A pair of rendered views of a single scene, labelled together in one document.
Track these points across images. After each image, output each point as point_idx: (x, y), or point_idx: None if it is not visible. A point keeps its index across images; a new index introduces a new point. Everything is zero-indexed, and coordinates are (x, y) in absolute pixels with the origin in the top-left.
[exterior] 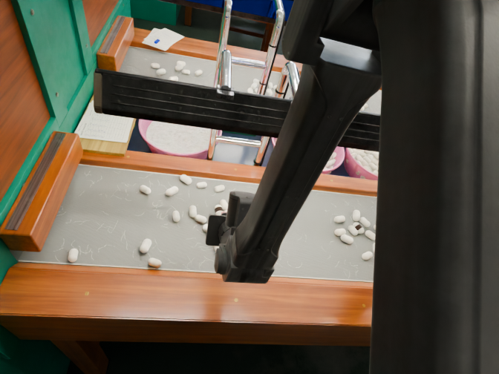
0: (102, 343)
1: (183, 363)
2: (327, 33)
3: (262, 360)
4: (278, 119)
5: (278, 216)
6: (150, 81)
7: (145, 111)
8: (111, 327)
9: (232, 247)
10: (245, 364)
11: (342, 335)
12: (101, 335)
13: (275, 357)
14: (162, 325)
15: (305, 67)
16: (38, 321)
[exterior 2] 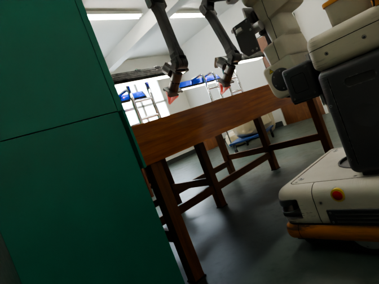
0: (184, 276)
1: (234, 243)
2: (153, 0)
3: (264, 215)
4: (155, 70)
5: (172, 34)
6: (117, 73)
7: (122, 79)
8: (169, 129)
9: (172, 56)
10: (260, 221)
11: (238, 107)
12: (170, 142)
13: (268, 211)
14: (183, 118)
15: (153, 9)
16: (145, 131)
